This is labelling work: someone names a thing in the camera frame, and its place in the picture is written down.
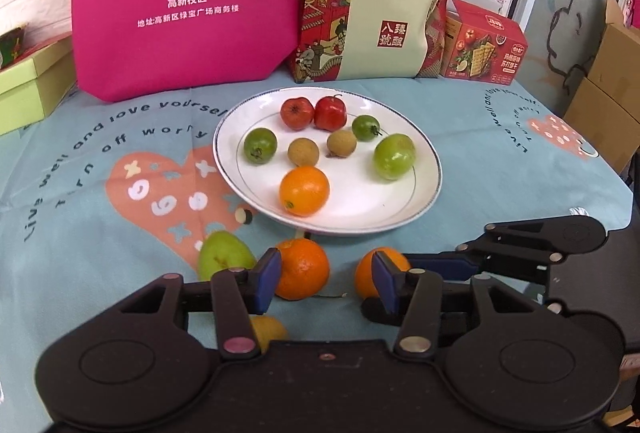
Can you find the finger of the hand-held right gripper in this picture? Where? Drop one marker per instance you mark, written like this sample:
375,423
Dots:
440,265
375,312

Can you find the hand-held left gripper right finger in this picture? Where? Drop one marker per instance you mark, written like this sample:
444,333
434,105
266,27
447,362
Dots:
386,285

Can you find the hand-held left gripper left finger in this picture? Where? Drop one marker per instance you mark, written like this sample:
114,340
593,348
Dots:
267,280

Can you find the orange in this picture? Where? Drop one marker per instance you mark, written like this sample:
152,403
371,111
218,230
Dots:
304,191
302,269
366,274

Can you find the tan longan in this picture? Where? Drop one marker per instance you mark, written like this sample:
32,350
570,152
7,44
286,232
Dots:
303,152
272,330
342,143

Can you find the large green mango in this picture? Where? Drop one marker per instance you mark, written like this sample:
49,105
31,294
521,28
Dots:
220,255

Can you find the white round plate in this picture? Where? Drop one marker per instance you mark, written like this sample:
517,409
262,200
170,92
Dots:
350,193

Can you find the light green apple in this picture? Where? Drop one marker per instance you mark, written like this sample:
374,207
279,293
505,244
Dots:
395,156

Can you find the dark green tomato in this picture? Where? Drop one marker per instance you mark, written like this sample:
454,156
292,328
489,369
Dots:
260,146
366,127

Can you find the small red apple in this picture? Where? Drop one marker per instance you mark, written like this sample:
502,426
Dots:
330,113
297,114

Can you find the small brown white fruit piece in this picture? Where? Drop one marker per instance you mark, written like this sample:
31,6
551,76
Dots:
244,216

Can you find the brown cardboard box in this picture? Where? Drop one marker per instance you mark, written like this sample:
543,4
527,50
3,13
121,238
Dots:
610,88

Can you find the teal printed tablecloth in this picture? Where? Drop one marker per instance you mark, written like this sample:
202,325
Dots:
100,193

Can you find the red cracker box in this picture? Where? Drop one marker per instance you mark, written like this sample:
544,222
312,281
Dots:
487,43

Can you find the pink tote bag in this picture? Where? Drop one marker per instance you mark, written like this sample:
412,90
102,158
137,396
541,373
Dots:
185,13

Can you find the light green lidded box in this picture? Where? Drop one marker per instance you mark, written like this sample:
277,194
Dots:
30,88

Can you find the cat wall sticker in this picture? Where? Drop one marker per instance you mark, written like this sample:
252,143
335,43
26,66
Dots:
582,18

